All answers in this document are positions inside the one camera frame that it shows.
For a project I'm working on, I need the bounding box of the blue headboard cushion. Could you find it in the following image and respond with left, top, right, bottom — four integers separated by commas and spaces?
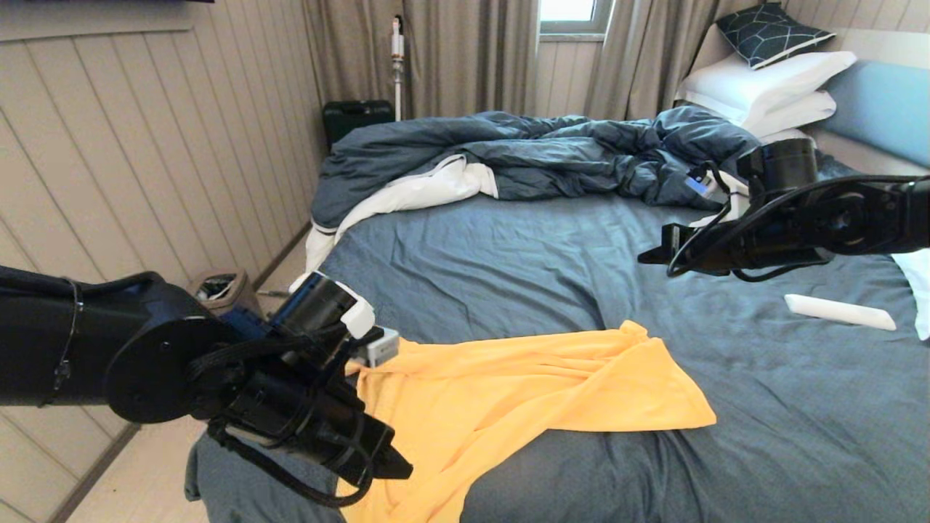
825, 60, 930, 169

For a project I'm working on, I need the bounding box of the black hard case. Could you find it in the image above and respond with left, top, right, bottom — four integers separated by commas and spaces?
323, 100, 395, 152

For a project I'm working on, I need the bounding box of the grey-beige curtain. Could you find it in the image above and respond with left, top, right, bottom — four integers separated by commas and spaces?
302, 0, 540, 121
583, 0, 767, 122

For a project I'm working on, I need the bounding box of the white stick vacuum cleaner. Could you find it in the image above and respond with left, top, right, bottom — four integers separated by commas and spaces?
391, 15, 405, 122

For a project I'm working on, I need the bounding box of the window with grey frame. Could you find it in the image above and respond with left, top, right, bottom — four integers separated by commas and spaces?
539, 0, 615, 36

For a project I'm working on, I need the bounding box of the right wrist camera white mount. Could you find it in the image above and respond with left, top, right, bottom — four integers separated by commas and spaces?
687, 163, 751, 227

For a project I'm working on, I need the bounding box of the dark blue duvet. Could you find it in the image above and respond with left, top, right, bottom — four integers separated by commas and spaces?
310, 105, 764, 232

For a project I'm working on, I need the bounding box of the bronze trash bin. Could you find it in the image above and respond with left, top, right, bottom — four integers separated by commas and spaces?
189, 270, 260, 318

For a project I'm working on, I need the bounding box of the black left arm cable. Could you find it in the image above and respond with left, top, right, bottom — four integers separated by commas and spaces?
207, 334, 375, 508

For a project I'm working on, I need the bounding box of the yellow t-shirt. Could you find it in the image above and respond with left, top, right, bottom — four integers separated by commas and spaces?
338, 320, 718, 523

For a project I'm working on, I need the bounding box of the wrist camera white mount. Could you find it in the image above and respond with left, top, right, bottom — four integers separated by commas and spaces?
291, 272, 400, 368
687, 163, 751, 227

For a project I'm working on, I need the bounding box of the flat white remote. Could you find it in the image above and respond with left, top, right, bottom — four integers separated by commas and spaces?
785, 293, 897, 332

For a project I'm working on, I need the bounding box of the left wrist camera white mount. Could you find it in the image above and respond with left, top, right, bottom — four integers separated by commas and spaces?
291, 272, 400, 368

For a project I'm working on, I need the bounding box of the beige bed headboard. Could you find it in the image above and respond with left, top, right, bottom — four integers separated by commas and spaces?
690, 25, 930, 179

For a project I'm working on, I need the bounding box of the dark patterned cushion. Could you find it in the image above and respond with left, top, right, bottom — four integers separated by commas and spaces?
716, 2, 838, 71

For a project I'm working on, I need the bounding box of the white quilt with dark stripe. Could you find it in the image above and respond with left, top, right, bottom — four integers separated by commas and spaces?
304, 154, 499, 283

